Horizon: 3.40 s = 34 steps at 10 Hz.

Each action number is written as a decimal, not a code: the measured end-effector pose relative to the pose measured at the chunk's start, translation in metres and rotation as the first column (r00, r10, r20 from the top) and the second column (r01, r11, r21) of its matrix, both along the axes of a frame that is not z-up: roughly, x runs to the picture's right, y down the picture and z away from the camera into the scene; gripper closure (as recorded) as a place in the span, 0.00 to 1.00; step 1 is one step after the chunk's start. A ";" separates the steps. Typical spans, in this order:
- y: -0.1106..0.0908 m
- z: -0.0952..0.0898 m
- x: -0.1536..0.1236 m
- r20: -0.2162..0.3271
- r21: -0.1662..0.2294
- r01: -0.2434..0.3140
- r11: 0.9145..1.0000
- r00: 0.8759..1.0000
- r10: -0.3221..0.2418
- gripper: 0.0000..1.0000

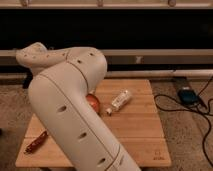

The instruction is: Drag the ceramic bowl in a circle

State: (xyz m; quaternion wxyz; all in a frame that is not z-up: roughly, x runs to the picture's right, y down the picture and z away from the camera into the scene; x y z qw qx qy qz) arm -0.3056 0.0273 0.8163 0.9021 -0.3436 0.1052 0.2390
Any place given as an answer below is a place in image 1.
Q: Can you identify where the dark blue power adapter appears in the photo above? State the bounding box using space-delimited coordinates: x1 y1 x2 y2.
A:
178 89 198 105

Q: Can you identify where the wooden board table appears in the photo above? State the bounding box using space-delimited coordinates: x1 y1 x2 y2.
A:
15 79 171 168

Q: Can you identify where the black cable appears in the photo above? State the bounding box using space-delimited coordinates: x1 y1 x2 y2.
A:
153 75 213 168

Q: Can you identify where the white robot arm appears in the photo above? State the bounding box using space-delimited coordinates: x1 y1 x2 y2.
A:
16 42 140 171

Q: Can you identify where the small clear plastic bottle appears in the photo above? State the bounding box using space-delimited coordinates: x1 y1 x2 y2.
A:
106 90 132 116

